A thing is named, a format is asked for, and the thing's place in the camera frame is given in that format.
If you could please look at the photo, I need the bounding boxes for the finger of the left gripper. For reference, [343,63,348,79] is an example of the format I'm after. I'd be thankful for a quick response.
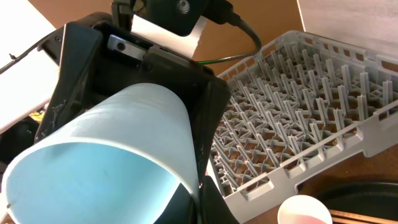
[189,79,231,184]

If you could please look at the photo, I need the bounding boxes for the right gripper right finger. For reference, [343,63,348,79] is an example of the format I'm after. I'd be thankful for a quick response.
[200,175,239,224]

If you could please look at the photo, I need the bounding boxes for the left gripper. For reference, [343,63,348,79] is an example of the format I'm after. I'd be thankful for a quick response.
[34,12,220,143]

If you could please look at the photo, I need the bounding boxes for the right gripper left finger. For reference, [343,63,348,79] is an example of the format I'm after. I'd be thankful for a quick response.
[154,184,196,224]

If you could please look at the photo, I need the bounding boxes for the blue cup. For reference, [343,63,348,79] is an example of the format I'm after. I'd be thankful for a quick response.
[1,83,199,223]

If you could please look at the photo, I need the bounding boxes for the pink cup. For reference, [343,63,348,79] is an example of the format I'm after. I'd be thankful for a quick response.
[277,195,333,224]

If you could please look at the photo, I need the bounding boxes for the grey dishwasher rack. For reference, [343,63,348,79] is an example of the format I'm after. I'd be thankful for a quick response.
[208,30,397,223]

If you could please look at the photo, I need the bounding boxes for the wooden chopstick upper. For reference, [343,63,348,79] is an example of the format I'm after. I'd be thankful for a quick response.
[329,210,397,224]

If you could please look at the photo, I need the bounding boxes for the round black tray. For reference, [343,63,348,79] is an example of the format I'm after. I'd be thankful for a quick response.
[298,179,397,221]

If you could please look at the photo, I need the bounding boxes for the left black cable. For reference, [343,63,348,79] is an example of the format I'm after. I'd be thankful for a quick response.
[198,18,262,65]

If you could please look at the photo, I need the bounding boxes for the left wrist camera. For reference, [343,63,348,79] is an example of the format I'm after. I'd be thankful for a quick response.
[111,0,243,60]

